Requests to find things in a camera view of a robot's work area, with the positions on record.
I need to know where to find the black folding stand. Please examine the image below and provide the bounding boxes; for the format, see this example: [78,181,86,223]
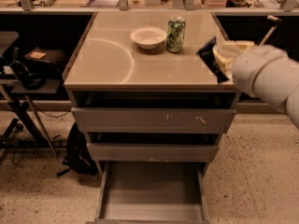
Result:
[0,32,58,158]

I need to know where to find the black headphones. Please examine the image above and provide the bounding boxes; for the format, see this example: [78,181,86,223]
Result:
[11,61,46,90]

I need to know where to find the grey drawer cabinet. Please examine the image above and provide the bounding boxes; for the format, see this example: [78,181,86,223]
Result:
[62,9,251,179]

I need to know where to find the dark blue snack bar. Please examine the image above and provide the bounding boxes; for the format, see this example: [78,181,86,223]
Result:
[196,37,228,84]

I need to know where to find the grey top drawer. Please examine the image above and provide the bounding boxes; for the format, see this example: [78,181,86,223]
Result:
[72,107,235,133]

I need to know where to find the grey rod with handle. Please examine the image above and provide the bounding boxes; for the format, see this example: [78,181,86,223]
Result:
[259,15,282,46]

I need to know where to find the green soda can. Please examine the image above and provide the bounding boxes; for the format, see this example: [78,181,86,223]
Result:
[166,16,186,53]

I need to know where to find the black backpack on floor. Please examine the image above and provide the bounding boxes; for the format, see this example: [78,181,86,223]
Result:
[56,123,98,177]

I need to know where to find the grey open bottom drawer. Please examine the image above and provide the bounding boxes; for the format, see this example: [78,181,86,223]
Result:
[86,161,219,224]

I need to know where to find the grey middle drawer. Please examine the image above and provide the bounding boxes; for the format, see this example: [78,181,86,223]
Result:
[87,143,218,162]

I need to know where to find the white bowl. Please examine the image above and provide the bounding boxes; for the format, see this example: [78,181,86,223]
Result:
[130,26,167,49]

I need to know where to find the dark pouch with label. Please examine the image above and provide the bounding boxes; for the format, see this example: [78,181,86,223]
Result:
[23,47,68,68]

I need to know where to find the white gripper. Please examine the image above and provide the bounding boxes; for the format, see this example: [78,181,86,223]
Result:
[212,40,288,97]

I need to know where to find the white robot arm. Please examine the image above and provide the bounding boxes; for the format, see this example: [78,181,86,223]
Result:
[212,41,299,128]

